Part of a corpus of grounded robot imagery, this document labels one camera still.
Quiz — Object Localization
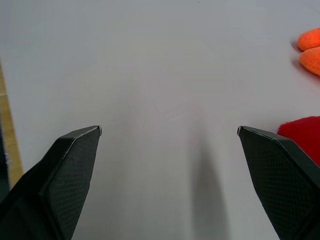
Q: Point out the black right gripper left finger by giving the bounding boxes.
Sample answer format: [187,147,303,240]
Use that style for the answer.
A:
[0,125,103,240]

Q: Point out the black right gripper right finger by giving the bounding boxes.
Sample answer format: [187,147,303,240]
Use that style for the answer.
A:
[236,125,320,240]

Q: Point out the orange plush toy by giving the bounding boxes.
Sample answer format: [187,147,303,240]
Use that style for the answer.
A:
[296,27,320,76]

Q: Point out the red plush toy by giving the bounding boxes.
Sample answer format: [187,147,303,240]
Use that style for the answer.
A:
[277,115,320,168]

